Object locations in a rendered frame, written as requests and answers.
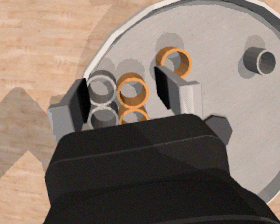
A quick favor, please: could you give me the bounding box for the grey metal bushing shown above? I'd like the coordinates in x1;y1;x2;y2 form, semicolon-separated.
88;101;119;129
87;70;117;106
243;47;277;76

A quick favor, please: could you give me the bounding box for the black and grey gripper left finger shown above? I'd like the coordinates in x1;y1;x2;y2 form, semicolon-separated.
46;78;91;145

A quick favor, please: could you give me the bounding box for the bronze bushing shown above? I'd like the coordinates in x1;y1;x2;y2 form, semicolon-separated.
118;105;149;125
155;46;192;78
116;72;149;109

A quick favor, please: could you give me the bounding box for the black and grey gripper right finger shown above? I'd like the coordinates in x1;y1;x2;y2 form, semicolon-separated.
154;65;203;120

